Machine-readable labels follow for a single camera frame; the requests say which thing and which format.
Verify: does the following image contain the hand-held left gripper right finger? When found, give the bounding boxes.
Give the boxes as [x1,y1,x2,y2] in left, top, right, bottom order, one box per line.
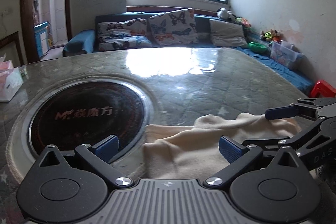
[205,135,301,187]

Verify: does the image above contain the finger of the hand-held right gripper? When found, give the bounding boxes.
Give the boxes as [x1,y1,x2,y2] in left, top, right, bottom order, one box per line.
[265,98,327,120]
[241,118,328,151]

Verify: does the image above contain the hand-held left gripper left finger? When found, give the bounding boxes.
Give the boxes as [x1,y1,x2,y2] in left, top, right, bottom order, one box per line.
[38,135,133,187]

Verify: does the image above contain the cream pants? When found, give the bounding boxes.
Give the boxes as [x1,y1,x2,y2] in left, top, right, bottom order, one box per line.
[143,112,302,178]

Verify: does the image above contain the round black induction cooktop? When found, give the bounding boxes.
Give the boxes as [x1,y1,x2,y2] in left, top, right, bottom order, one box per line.
[28,81,151,163]

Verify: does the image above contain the red plastic stool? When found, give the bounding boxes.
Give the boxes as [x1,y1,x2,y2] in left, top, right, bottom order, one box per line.
[310,80,336,98]

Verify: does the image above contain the clear plastic storage box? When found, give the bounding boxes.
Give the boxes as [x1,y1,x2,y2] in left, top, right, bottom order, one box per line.
[269,40,302,71]

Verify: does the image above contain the green plastic basin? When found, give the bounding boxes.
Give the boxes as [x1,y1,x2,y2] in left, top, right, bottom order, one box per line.
[248,42,267,52]

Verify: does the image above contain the pile of small stuffed toys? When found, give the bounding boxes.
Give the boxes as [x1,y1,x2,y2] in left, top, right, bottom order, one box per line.
[260,29,281,42]

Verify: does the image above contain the grey cushion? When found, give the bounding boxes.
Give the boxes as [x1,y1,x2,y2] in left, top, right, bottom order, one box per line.
[209,19,248,49]

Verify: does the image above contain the green pink plush toy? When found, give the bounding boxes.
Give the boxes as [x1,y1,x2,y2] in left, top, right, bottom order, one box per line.
[235,17,251,29]

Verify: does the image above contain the blue sofa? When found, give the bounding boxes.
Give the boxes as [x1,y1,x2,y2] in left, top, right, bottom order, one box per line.
[63,12,315,96]

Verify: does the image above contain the panda plush toy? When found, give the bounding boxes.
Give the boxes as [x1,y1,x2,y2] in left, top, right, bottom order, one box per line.
[217,8,236,21]

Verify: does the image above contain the butterfly print cushion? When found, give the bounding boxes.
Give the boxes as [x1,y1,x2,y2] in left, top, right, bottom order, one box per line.
[97,18,153,52]
[148,8,198,46]

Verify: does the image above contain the pink white tissue pack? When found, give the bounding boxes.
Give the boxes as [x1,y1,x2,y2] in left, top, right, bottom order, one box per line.
[0,56,23,102]

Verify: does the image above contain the blue white small cabinet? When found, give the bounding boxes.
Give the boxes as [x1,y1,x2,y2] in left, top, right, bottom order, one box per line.
[34,21,50,58]

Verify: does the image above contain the dark wooden counter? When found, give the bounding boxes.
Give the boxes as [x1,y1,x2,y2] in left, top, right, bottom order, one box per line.
[0,31,21,69]

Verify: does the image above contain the hanging towels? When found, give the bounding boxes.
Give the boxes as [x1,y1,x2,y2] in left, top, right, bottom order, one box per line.
[32,0,40,23]

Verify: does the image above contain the dark wooden door frame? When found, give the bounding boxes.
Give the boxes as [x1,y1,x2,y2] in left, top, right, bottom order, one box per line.
[20,0,74,63]

